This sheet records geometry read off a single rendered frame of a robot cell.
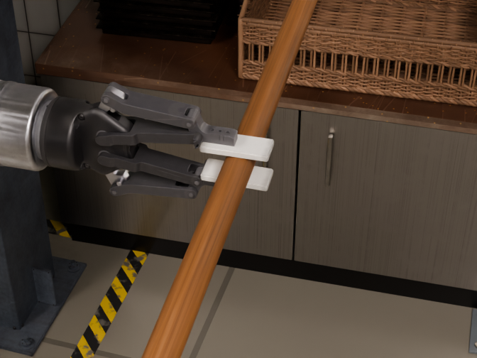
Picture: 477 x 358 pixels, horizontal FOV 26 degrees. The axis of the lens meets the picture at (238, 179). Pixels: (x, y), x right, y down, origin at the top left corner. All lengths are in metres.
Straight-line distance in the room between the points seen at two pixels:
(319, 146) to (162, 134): 1.27
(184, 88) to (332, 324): 0.69
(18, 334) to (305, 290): 0.71
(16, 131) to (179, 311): 0.30
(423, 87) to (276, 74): 1.10
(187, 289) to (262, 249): 1.63
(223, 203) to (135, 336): 1.54
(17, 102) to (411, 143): 1.31
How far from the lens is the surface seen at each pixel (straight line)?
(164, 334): 0.86
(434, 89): 2.27
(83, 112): 1.06
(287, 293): 2.59
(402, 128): 2.23
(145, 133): 1.05
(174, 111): 1.03
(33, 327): 2.54
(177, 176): 1.07
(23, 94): 1.09
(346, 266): 2.50
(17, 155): 1.08
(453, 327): 2.56
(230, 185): 1.00
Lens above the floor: 1.84
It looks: 39 degrees down
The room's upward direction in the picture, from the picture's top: straight up
